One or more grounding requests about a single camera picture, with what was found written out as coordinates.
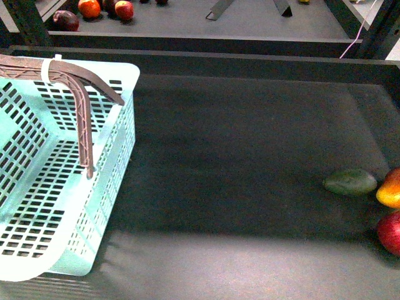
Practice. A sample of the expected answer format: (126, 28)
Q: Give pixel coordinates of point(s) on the brown ribbed basket handle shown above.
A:
(65, 74)

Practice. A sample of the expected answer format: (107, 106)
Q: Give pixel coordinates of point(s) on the brown smooth basket handle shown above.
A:
(87, 77)

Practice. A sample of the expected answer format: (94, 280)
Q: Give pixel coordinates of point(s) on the light teal plastic basket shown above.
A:
(53, 217)

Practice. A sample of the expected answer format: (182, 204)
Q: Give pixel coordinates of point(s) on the red yellow apple on shelf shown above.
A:
(124, 10)

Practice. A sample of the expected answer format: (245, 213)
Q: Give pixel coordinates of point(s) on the green avocado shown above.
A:
(350, 182)

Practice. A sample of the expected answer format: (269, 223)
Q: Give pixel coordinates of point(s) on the dark shelf tray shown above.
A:
(319, 29)

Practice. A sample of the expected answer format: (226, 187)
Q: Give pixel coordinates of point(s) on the dark fruit at top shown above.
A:
(109, 6)

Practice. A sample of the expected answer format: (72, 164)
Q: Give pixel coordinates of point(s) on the white zip tie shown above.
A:
(45, 67)

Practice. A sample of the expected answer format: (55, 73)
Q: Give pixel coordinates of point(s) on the orange fruit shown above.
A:
(89, 9)

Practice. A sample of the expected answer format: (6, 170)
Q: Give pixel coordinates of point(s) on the dark purple fruit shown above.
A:
(65, 21)

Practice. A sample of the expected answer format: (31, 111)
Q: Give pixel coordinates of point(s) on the yellow red mango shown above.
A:
(388, 192)

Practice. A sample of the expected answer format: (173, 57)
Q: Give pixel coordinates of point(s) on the grey metal bracket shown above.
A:
(218, 9)

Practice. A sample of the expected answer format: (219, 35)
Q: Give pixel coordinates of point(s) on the dark metal bracket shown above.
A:
(283, 8)

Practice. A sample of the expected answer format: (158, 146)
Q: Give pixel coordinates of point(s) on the black shelf post right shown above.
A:
(383, 33)

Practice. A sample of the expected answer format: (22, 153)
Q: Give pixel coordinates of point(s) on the black shelf post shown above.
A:
(383, 33)
(27, 19)

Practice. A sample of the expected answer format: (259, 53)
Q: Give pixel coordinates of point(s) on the black shelf post left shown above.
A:
(27, 19)

